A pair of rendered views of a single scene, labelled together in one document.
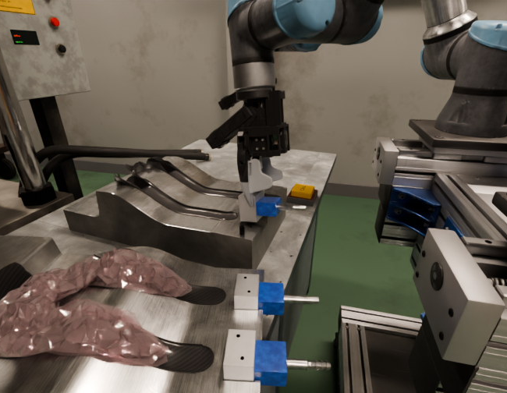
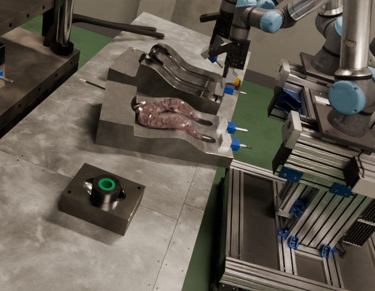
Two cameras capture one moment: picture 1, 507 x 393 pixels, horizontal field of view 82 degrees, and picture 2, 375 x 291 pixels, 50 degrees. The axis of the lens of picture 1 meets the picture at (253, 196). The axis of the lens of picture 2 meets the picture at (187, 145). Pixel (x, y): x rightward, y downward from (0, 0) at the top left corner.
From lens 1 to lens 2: 1.20 m
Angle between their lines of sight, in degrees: 19
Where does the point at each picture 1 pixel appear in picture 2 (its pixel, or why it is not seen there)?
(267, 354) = (233, 141)
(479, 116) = (328, 64)
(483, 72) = (334, 44)
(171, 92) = not seen: outside the picture
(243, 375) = (227, 144)
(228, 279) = (211, 118)
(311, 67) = not seen: outside the picture
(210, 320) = (210, 130)
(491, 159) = (329, 85)
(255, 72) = (243, 33)
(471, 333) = (293, 138)
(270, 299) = (231, 127)
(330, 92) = not seen: outside the picture
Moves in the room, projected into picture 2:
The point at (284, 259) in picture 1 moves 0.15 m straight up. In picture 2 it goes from (227, 115) to (238, 87)
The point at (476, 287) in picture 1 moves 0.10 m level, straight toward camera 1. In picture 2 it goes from (297, 126) to (286, 135)
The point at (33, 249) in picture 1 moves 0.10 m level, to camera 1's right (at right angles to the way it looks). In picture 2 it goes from (135, 90) to (160, 95)
